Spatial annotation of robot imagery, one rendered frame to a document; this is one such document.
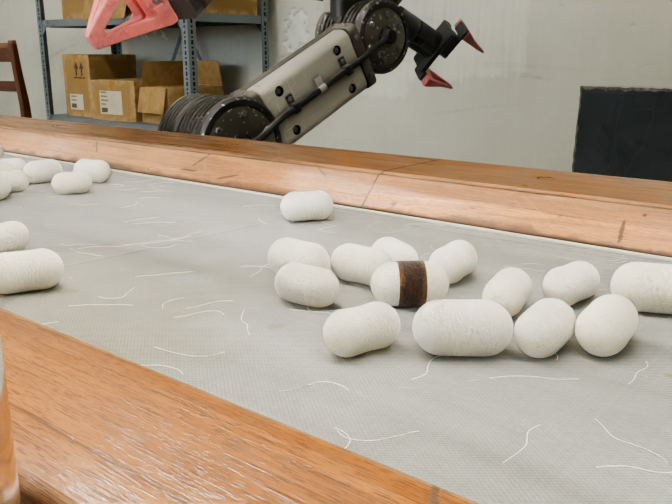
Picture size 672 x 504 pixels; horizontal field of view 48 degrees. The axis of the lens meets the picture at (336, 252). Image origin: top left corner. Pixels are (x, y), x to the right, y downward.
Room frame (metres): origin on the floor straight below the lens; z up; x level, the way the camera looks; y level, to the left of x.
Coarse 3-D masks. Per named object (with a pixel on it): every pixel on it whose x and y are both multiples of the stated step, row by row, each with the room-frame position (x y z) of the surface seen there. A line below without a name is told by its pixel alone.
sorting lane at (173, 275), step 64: (128, 192) 0.60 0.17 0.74; (192, 192) 0.60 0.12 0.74; (256, 192) 0.59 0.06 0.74; (64, 256) 0.40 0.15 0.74; (128, 256) 0.40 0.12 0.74; (192, 256) 0.40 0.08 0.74; (256, 256) 0.40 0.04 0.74; (512, 256) 0.40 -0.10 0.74; (576, 256) 0.40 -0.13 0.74; (640, 256) 0.40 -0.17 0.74; (64, 320) 0.30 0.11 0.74; (128, 320) 0.30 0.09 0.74; (192, 320) 0.30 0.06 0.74; (256, 320) 0.30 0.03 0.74; (320, 320) 0.30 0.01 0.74; (512, 320) 0.30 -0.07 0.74; (640, 320) 0.30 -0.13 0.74; (192, 384) 0.24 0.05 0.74; (256, 384) 0.24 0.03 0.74; (320, 384) 0.24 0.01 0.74; (384, 384) 0.24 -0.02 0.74; (448, 384) 0.24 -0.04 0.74; (512, 384) 0.24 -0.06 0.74; (576, 384) 0.24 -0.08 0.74; (640, 384) 0.24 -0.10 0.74; (384, 448) 0.19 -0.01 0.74; (448, 448) 0.19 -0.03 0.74; (512, 448) 0.19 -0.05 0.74; (576, 448) 0.19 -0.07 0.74; (640, 448) 0.19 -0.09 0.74
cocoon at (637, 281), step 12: (624, 264) 0.31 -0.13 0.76; (636, 264) 0.31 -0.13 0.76; (648, 264) 0.31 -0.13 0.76; (660, 264) 0.31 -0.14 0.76; (612, 276) 0.32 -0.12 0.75; (624, 276) 0.31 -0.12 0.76; (636, 276) 0.30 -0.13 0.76; (648, 276) 0.30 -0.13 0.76; (660, 276) 0.30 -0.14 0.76; (612, 288) 0.31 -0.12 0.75; (624, 288) 0.30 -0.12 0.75; (636, 288) 0.30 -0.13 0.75; (648, 288) 0.30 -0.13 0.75; (660, 288) 0.30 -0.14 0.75; (636, 300) 0.30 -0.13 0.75; (648, 300) 0.30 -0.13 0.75; (660, 300) 0.30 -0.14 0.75; (660, 312) 0.30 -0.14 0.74
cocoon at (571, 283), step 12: (576, 264) 0.32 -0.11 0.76; (588, 264) 0.32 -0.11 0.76; (552, 276) 0.31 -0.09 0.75; (564, 276) 0.31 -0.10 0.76; (576, 276) 0.31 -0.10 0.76; (588, 276) 0.32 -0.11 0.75; (552, 288) 0.31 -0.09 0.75; (564, 288) 0.31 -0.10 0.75; (576, 288) 0.31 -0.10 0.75; (588, 288) 0.32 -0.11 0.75; (564, 300) 0.31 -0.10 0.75; (576, 300) 0.31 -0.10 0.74
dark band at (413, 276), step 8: (400, 264) 0.31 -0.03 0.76; (408, 264) 0.32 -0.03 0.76; (416, 264) 0.32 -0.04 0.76; (424, 264) 0.32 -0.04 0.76; (400, 272) 0.31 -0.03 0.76; (408, 272) 0.31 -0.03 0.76; (416, 272) 0.31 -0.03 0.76; (424, 272) 0.31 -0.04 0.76; (400, 280) 0.31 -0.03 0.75; (408, 280) 0.31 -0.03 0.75; (416, 280) 0.31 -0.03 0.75; (424, 280) 0.31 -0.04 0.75; (400, 288) 0.31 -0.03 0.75; (408, 288) 0.31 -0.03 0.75; (416, 288) 0.31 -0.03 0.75; (424, 288) 0.31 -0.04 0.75; (400, 296) 0.31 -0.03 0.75; (408, 296) 0.31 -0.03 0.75; (416, 296) 0.31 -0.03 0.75; (424, 296) 0.31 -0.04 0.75; (400, 304) 0.31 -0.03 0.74; (408, 304) 0.31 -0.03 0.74; (416, 304) 0.31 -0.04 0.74
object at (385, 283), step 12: (384, 264) 0.32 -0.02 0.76; (396, 264) 0.32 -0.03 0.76; (432, 264) 0.32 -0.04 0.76; (372, 276) 0.32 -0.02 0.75; (384, 276) 0.31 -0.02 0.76; (396, 276) 0.31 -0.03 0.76; (432, 276) 0.31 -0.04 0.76; (444, 276) 0.31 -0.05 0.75; (372, 288) 0.31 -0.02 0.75; (384, 288) 0.31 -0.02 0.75; (396, 288) 0.31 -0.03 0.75; (432, 288) 0.31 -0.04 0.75; (444, 288) 0.31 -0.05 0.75; (384, 300) 0.31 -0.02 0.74; (396, 300) 0.31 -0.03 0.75
